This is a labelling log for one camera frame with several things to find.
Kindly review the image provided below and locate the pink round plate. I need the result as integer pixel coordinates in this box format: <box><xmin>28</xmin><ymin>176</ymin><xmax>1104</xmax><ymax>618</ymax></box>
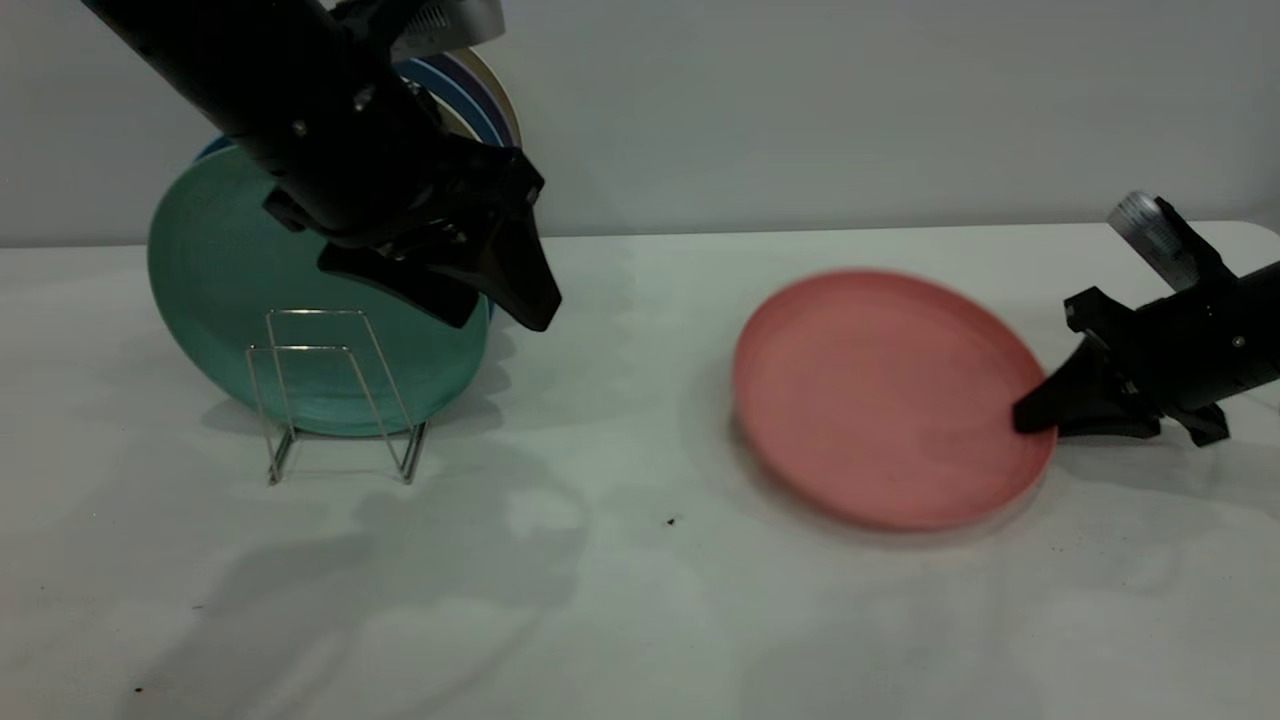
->
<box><xmin>731</xmin><ymin>268</ymin><xmax>1058</xmax><ymax>532</ymax></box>

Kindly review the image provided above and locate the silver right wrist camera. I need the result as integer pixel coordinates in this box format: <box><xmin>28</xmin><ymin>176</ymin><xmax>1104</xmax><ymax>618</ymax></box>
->
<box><xmin>1107</xmin><ymin>191</ymin><xmax>1236</xmax><ymax>293</ymax></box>

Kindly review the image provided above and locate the dark purple round plate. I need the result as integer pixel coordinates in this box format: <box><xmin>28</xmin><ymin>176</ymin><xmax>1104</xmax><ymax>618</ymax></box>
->
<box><xmin>430</xmin><ymin>52</ymin><xmax>515</xmax><ymax>149</ymax></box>

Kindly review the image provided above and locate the green round plate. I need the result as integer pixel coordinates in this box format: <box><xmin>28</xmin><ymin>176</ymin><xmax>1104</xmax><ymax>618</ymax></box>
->
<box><xmin>147</xmin><ymin>145</ymin><xmax>492</xmax><ymax>439</ymax></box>

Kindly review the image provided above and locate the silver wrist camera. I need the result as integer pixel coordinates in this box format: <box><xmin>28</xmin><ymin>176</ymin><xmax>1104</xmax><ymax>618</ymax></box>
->
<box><xmin>1107</xmin><ymin>191</ymin><xmax>1236</xmax><ymax>293</ymax></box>
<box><xmin>385</xmin><ymin>0</ymin><xmax>507</xmax><ymax>63</ymax></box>

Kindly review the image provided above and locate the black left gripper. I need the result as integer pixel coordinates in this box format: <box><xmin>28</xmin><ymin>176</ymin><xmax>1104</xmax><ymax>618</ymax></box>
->
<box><xmin>318</xmin><ymin>130</ymin><xmax>563</xmax><ymax>334</ymax></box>

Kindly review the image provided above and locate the metal wire plate rack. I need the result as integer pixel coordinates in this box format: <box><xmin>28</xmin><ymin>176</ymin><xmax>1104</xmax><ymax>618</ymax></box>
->
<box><xmin>245</xmin><ymin>308</ymin><xmax>431</xmax><ymax>487</ymax></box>

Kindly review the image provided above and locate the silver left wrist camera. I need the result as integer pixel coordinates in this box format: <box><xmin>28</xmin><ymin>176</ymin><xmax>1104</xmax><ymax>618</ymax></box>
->
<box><xmin>385</xmin><ymin>0</ymin><xmax>507</xmax><ymax>63</ymax></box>

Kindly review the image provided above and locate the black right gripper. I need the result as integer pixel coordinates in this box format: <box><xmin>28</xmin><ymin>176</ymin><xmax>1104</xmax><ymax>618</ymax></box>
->
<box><xmin>1012</xmin><ymin>285</ymin><xmax>1232</xmax><ymax>448</ymax></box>

